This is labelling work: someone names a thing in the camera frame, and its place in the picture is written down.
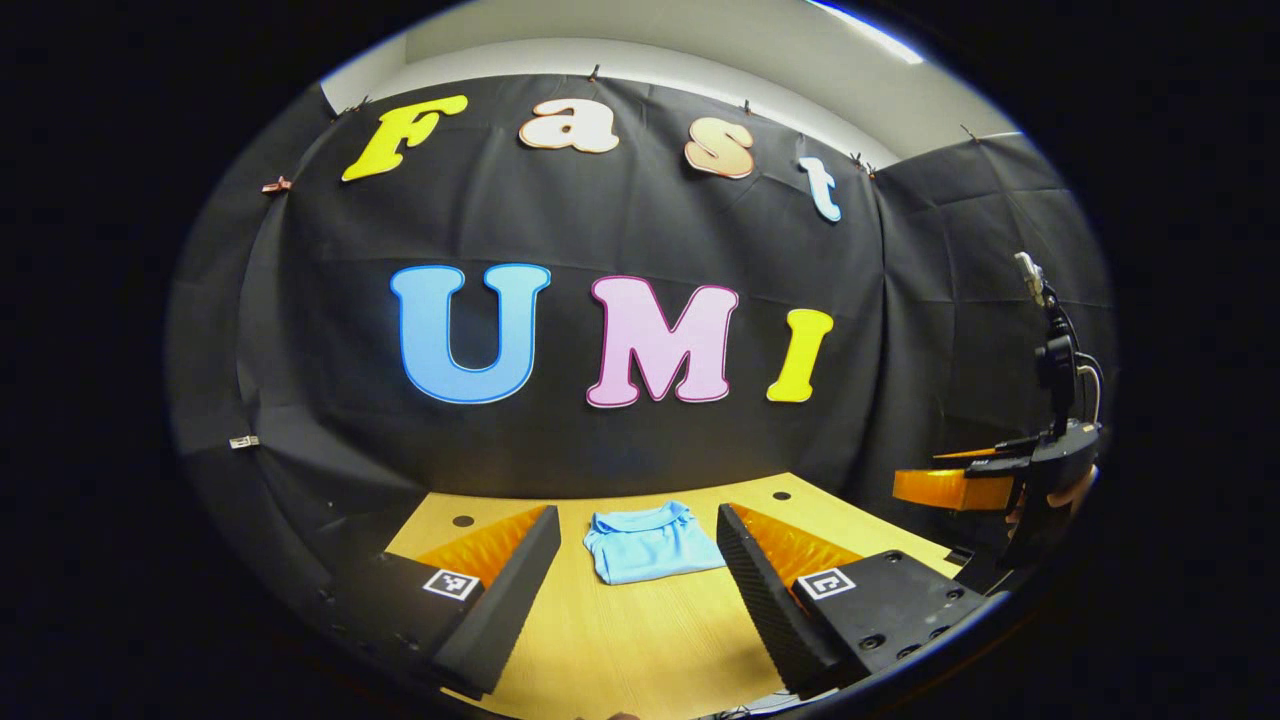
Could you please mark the black backdrop cloth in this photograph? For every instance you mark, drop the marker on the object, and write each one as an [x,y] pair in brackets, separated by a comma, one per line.
[560,220]

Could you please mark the light blue T-shirt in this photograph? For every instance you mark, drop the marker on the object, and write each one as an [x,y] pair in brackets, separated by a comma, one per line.
[650,545]

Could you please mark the small red cloth clip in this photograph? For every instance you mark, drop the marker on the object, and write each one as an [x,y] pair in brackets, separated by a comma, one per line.
[277,185]

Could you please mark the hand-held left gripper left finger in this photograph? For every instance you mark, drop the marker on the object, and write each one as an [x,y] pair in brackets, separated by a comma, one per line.
[510,600]

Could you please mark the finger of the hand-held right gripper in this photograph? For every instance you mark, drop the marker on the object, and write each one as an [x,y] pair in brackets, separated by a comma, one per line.
[950,490]

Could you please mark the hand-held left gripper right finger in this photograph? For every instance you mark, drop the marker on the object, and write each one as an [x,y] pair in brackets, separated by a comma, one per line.
[760,590]

